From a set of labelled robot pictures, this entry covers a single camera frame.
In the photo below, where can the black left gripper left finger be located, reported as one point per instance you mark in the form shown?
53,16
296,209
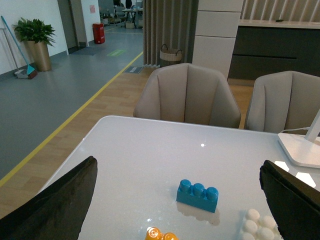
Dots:
58,211

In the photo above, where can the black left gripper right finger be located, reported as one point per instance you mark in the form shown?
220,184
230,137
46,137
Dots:
294,205

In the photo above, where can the yellow two-stud block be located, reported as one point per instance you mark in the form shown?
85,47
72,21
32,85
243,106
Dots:
153,233

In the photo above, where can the white studded base block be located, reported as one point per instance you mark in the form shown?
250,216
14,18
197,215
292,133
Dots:
257,227

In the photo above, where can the blue three-stud block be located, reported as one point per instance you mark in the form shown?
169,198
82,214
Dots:
196,195

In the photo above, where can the beige chair right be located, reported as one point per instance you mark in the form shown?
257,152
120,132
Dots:
282,101

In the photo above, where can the beige chair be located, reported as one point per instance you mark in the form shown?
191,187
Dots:
188,93
282,101

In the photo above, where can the teal broom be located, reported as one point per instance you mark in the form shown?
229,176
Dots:
28,73

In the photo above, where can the beige chair left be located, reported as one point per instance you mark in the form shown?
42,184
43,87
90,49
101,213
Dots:
188,93

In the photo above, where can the gold plant pot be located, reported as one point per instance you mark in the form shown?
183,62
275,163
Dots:
40,55

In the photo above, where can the dark kitchen counter cabinet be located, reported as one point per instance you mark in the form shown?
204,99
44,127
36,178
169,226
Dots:
263,50

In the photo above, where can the green potted plant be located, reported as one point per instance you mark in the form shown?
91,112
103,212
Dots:
34,30

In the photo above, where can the red bin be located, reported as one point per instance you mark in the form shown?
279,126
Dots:
98,33

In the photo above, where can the woven laundry basket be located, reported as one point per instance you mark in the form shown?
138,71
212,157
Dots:
169,56

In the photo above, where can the white cabinet column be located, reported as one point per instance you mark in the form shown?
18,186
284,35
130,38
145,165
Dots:
215,34

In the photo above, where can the grey curtain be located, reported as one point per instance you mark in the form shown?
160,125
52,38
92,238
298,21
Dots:
169,22

